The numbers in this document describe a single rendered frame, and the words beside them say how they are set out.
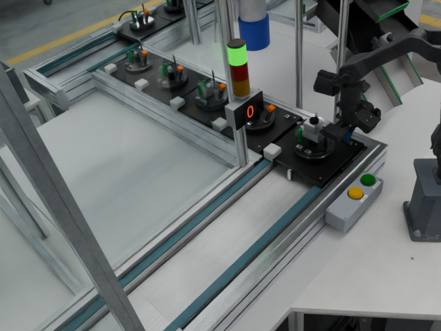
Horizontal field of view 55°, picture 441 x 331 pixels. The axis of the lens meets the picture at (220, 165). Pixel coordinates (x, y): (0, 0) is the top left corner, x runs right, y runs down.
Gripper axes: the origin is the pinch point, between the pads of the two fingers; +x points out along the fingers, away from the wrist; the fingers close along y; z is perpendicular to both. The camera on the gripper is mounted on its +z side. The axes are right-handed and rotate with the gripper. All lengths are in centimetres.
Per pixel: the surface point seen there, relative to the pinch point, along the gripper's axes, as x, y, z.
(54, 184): -52, -83, 9
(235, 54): -30.1, -21.0, -22.5
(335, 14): -23.1, 22.9, -20.8
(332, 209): 13.5, -17.7, 7.5
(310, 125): 1.2, -2.2, -11.7
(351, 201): 13.6, -11.7, 10.1
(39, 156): -57, -82, 9
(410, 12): 43, 168, -59
